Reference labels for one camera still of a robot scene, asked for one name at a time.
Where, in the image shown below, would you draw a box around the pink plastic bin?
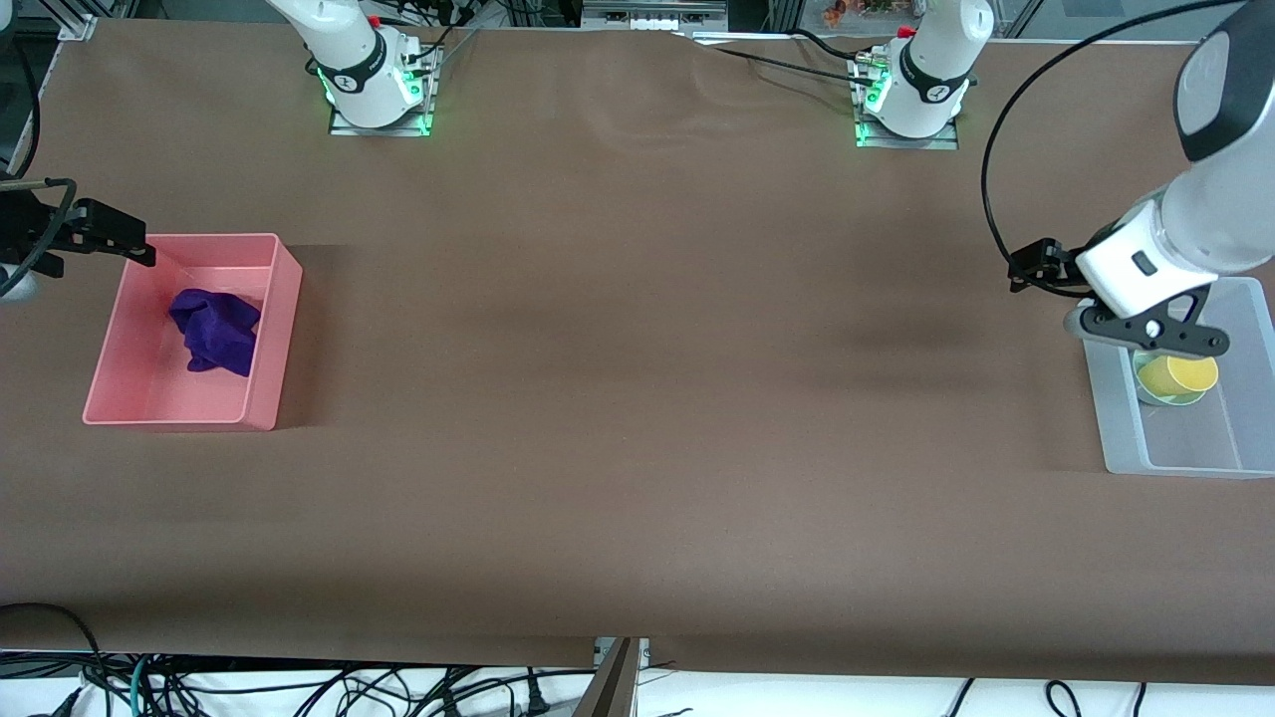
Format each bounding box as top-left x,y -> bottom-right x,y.
82,233 -> 304,432

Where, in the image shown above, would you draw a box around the brown table cover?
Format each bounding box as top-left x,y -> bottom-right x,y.
0,18 -> 1275,686

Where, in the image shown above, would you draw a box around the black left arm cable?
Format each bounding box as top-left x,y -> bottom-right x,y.
981,0 -> 1251,275

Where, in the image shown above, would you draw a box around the purple cloth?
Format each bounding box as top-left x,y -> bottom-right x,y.
168,288 -> 263,378

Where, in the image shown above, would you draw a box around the translucent plastic bin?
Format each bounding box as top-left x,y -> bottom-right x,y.
1079,277 -> 1275,480

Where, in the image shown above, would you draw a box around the brown table leg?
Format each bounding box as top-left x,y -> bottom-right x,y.
576,637 -> 640,717

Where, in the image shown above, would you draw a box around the orange toy items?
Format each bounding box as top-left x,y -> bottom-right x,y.
822,0 -> 897,27

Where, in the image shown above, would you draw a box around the yellow cup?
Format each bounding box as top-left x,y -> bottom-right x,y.
1138,351 -> 1220,397

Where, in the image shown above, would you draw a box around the white power strip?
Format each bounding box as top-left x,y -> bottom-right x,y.
583,0 -> 728,31

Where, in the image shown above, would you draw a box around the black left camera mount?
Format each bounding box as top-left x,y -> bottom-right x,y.
1081,284 -> 1229,359

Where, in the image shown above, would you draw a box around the black curved floor cable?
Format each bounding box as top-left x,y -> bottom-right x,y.
0,601 -> 106,688

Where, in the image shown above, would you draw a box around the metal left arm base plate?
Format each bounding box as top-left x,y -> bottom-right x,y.
854,55 -> 960,151

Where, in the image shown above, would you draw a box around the black cable on table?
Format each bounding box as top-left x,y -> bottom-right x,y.
687,36 -> 876,91
787,28 -> 888,69

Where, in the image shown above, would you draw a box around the pale green bowl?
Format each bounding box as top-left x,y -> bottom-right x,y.
1134,349 -> 1211,407

